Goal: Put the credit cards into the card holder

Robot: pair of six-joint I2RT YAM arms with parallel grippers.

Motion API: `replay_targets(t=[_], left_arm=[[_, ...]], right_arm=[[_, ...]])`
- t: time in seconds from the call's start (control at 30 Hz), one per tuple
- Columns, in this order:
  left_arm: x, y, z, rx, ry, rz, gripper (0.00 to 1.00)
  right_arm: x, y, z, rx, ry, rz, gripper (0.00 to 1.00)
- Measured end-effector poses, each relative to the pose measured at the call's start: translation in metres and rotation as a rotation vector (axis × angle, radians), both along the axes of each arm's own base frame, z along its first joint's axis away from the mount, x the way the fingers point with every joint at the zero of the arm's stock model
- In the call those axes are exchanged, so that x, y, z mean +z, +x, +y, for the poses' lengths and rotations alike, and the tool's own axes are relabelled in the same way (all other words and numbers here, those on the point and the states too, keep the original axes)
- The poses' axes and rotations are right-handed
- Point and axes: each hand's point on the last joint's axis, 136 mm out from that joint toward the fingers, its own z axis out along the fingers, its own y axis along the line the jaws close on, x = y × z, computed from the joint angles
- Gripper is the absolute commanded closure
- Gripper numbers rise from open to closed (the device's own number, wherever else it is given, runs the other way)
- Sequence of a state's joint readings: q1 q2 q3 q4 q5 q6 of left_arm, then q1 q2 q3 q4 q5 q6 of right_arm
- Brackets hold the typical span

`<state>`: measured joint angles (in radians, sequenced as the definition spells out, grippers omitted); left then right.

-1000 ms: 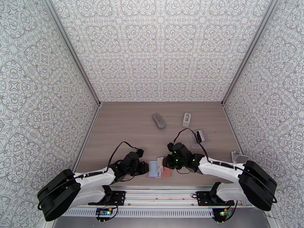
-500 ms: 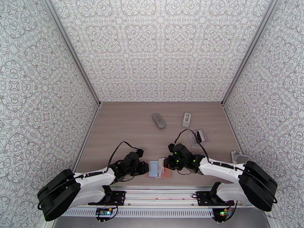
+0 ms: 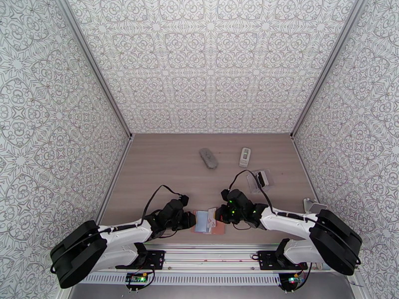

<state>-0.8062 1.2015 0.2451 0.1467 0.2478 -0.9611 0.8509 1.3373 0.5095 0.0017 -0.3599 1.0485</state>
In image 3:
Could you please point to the pink card holder wallet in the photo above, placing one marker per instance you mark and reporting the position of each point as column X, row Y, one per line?
column 219, row 229

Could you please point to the clear acrylic card stand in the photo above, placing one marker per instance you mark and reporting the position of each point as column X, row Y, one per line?
column 251, row 183

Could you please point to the black card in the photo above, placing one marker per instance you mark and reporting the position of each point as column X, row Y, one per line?
column 261, row 179

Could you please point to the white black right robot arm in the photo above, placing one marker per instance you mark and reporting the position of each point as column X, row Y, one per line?
column 290, row 221

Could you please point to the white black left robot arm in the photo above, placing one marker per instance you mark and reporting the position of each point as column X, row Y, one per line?
column 124, row 237

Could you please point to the white remote control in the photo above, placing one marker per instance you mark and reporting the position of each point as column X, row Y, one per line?
column 245, row 157

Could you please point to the grey felt pouch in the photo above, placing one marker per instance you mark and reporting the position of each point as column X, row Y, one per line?
column 208, row 158

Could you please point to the white perforated strip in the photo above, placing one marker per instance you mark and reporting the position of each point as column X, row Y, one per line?
column 202, row 279

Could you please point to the green circuit board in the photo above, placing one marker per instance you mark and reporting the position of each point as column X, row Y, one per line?
column 137, row 278
column 293, row 280

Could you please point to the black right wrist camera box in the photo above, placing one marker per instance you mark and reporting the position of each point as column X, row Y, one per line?
column 226, row 194

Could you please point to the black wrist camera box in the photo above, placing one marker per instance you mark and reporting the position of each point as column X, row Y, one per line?
column 183, row 200
column 226, row 194

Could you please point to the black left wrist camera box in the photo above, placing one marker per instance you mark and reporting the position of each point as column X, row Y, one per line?
column 183, row 200

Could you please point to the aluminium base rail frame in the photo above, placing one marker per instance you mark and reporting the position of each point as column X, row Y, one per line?
column 212, row 256

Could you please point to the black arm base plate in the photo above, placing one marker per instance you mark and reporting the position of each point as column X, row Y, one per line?
column 156, row 259
column 266, row 260

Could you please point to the grey metal bracket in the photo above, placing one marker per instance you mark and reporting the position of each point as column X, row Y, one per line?
column 316, row 207

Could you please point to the aluminium corner post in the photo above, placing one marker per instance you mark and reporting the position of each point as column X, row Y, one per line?
column 326, row 66
column 95, row 66

